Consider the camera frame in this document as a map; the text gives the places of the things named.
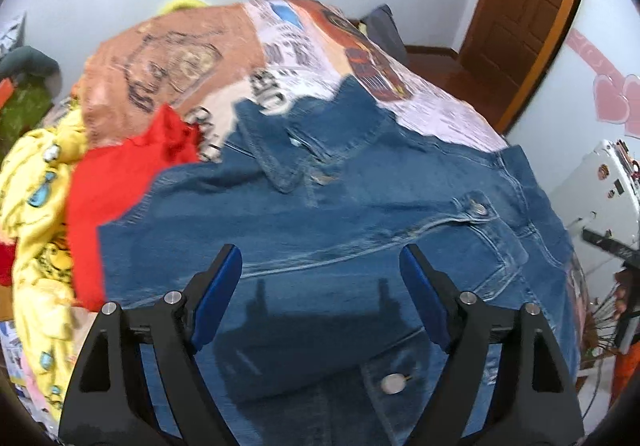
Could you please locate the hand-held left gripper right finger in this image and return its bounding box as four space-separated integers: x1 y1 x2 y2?
400 244 585 446

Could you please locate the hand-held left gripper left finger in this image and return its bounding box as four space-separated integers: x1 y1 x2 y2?
59 244 243 446

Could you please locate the blue denim jacket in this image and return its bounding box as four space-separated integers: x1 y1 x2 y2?
97 76 583 446

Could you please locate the red garment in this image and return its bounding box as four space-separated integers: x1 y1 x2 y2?
66 104 203 311

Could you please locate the yellow cartoon print garment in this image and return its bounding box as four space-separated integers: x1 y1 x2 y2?
0 100 96 422

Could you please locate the white appliance with stickers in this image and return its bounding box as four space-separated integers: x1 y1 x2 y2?
545 140 640 287

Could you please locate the red fuzzy cloth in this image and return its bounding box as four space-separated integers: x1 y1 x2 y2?
0 241 18 287

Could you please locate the printed blanket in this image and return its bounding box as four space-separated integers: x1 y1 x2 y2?
0 0 591 432

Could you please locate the grey pillow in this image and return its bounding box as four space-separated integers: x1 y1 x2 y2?
360 4 408 66

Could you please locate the green patterned bag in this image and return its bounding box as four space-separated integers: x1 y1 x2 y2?
0 80 53 157

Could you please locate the yellow plush toy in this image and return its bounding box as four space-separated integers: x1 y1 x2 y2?
159 0 208 16

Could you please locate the grey plush toy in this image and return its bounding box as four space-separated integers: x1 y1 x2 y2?
0 46 61 81

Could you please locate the brown wooden door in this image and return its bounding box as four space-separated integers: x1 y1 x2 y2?
457 0 596 131

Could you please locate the white paper bag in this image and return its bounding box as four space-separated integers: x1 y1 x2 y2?
0 13 27 59

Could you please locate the black wire fan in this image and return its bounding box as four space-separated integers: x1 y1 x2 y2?
579 286 633 379

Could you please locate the pink wall sticker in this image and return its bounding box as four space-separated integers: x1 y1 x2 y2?
567 28 640 139

